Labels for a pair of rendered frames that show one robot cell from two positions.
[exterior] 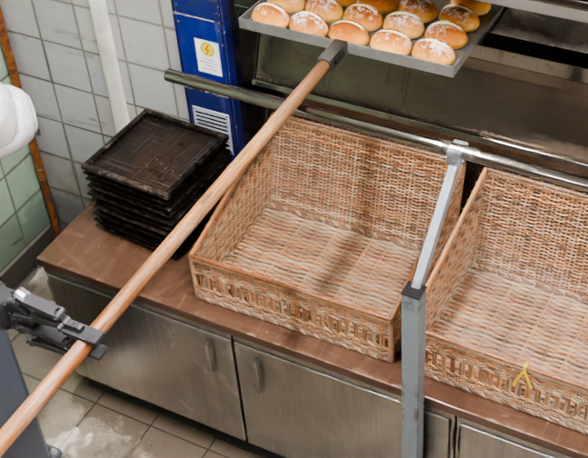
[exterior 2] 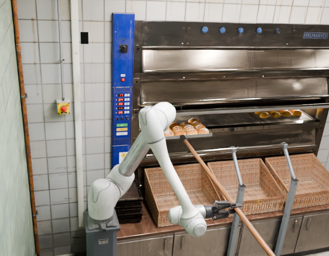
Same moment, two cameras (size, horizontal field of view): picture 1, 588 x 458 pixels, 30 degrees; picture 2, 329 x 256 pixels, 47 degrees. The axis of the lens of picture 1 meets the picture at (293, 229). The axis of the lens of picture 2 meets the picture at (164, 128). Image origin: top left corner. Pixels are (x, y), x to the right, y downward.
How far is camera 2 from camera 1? 2.13 m
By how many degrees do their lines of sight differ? 44
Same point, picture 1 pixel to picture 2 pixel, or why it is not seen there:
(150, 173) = (128, 195)
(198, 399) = not seen: outside the picture
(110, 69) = (80, 174)
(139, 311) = (139, 242)
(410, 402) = (237, 222)
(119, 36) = (85, 162)
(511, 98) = (212, 141)
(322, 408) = (201, 244)
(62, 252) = not seen: hidden behind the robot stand
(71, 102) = (56, 194)
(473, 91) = (203, 142)
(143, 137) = not seen: hidden behind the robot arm
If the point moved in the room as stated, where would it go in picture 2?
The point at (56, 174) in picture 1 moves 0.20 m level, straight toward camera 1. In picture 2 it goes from (41, 228) to (59, 236)
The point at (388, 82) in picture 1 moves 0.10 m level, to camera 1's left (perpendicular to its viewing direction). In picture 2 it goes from (180, 147) to (172, 151)
